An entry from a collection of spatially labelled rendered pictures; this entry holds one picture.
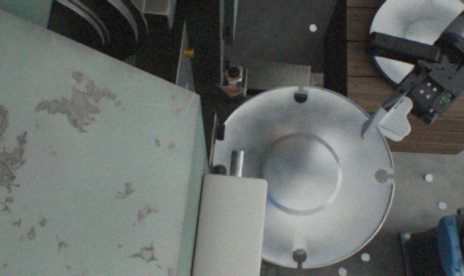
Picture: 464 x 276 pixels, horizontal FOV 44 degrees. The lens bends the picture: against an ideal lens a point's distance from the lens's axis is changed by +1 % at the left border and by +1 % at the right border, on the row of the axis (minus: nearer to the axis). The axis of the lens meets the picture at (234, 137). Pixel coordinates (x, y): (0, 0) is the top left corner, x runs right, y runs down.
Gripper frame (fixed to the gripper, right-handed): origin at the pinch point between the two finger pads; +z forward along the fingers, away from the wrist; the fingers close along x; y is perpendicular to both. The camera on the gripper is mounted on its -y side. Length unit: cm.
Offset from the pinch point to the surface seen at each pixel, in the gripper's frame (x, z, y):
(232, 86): 0.7, 9.1, -20.5
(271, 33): 83, -29, -44
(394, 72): 46, -30, -5
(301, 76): 16.5, -4.7, -16.1
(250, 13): 83, -29, -54
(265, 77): 16.1, 0.2, -21.0
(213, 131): -18.8, 18.9, -13.2
